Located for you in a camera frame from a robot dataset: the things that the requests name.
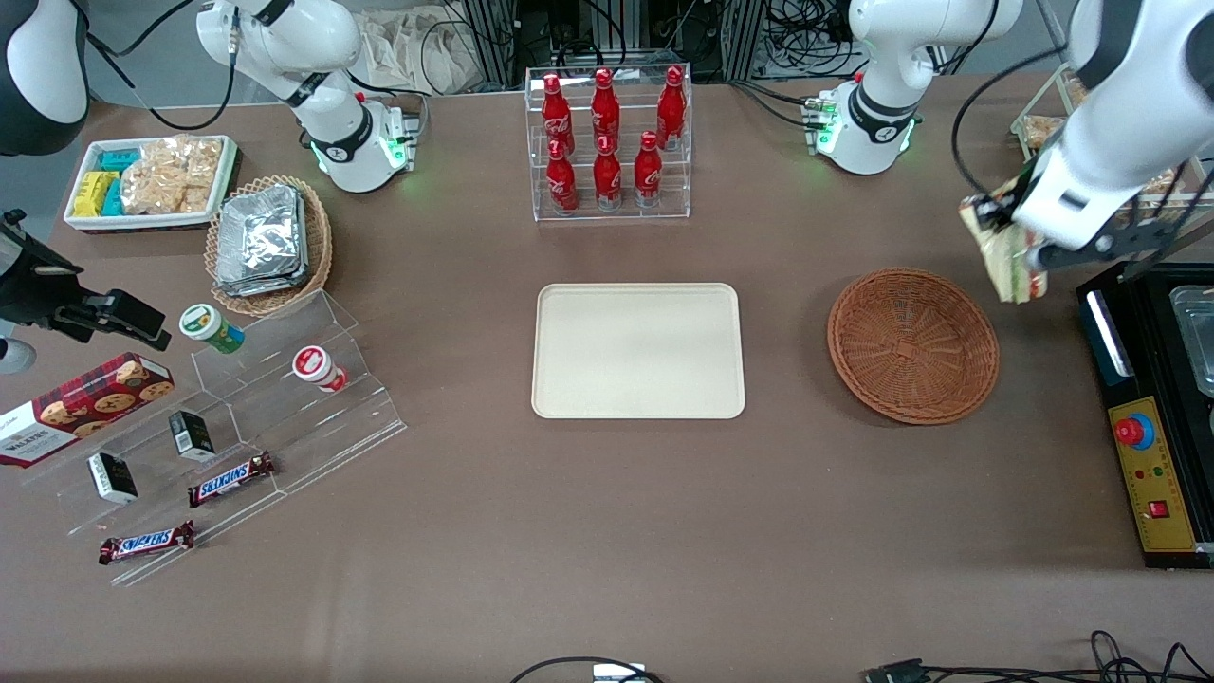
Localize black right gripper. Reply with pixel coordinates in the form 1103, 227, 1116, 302
0, 211, 173, 351

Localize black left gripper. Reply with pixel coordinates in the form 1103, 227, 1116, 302
975, 157, 1045, 227

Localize triangular sandwich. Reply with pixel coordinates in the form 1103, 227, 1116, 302
958, 190, 1050, 305

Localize white rectangular snack tray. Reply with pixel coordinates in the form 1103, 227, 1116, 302
64, 135, 240, 233

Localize empty brown wicker basket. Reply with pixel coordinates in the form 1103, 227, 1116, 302
827, 268, 1001, 425

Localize tan wicker basket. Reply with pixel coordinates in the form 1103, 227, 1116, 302
205, 175, 334, 318

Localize beige plastic tray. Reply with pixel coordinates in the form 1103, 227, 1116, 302
531, 283, 746, 420

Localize red tartan cookie box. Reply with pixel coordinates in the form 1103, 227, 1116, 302
0, 352, 175, 468

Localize green lidded cup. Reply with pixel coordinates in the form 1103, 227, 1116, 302
179, 304, 246, 355

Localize yellow snack pack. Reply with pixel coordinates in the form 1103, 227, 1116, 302
73, 171, 120, 218

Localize small black box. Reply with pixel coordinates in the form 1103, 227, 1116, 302
169, 410, 217, 463
88, 452, 138, 505

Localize clear bag of crackers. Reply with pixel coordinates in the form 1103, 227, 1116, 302
120, 136, 225, 216

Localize black machine with yellow panel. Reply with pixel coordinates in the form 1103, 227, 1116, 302
1076, 261, 1214, 570

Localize silver foil packs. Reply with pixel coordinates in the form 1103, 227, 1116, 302
214, 184, 310, 298

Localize grey metal bar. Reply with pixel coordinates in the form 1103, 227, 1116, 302
1119, 213, 1214, 282

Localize brown Snickers bar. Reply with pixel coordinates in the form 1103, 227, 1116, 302
99, 520, 196, 566
187, 452, 276, 508

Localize red lidded cup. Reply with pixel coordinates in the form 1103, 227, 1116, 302
292, 346, 349, 394

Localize clear rectangular container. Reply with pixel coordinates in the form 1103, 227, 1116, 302
1168, 285, 1214, 399

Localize clear acrylic stepped display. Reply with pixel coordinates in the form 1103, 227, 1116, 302
19, 289, 409, 587

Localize clear acrylic bottle rack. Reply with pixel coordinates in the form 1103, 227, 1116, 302
524, 65, 693, 223

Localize red cola bottle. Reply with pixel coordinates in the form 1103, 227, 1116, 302
542, 74, 573, 153
633, 131, 664, 210
593, 136, 624, 212
657, 65, 687, 151
546, 139, 579, 214
591, 68, 621, 151

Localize crumpled white cloth bag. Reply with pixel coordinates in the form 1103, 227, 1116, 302
356, 8, 475, 96

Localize white wire rack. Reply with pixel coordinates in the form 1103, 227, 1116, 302
1010, 61, 1214, 259

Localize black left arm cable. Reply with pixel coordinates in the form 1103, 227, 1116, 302
951, 46, 1075, 202

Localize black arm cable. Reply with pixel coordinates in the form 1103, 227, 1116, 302
951, 46, 1075, 202
85, 0, 238, 132

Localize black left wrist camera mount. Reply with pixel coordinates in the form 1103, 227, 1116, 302
1037, 216, 1173, 273

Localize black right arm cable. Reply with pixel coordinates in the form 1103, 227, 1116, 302
85, 0, 238, 132

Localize aluminium equipment frame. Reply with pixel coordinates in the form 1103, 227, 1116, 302
455, 0, 771, 84

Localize black cable with white plug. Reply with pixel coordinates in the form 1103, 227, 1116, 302
510, 656, 665, 683

